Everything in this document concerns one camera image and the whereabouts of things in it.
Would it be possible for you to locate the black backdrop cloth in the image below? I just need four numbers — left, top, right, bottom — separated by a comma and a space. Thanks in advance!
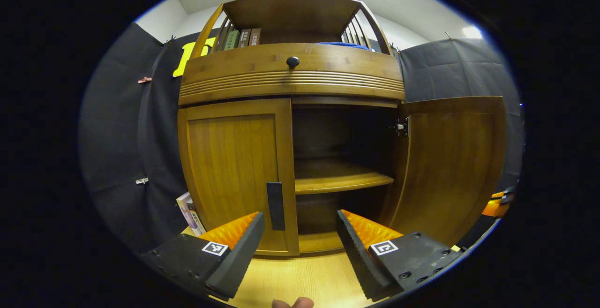
79, 22, 524, 255

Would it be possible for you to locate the wooden cabinet door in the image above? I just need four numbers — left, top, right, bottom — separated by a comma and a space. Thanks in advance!
177, 98, 300, 257
380, 96, 508, 248

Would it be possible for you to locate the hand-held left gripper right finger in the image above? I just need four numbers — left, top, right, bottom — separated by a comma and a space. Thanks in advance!
336, 210, 469, 302

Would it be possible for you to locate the wooden drawer with black knob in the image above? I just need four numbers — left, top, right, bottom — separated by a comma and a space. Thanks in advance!
178, 42, 406, 107

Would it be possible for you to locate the white book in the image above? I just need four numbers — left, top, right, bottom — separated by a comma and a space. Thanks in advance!
176, 192, 199, 237

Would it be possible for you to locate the blue cloth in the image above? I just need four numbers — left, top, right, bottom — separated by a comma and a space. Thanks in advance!
316, 41, 371, 51

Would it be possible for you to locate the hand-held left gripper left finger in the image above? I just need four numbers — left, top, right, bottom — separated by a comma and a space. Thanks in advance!
141, 212, 266, 301

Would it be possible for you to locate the wooden double-door shoe cabinet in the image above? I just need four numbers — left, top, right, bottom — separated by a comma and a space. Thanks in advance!
177, 0, 508, 258

